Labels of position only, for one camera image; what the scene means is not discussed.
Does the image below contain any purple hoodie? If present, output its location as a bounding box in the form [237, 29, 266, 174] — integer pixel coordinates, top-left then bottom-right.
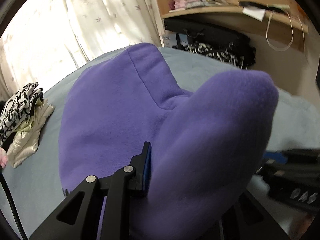
[59, 43, 279, 239]

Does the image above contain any cream puffer jacket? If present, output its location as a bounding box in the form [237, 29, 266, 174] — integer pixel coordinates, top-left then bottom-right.
[7, 99, 55, 168]

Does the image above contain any white pink plush toy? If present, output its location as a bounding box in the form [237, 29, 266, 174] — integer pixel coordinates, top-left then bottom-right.
[0, 148, 8, 169]

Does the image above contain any black white patterned garment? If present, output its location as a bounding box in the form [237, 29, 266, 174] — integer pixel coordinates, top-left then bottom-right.
[1, 82, 43, 147]

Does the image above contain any floral white curtain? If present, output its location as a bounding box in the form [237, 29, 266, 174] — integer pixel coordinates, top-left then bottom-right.
[1, 0, 161, 100]

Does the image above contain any wooden shelf unit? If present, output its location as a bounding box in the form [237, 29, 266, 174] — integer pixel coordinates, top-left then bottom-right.
[151, 0, 311, 34]

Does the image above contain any black cable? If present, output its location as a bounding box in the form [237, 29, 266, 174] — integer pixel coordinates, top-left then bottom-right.
[0, 171, 28, 240]

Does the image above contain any white bag handle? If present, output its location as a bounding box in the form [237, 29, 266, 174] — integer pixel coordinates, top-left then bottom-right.
[265, 11, 309, 53]

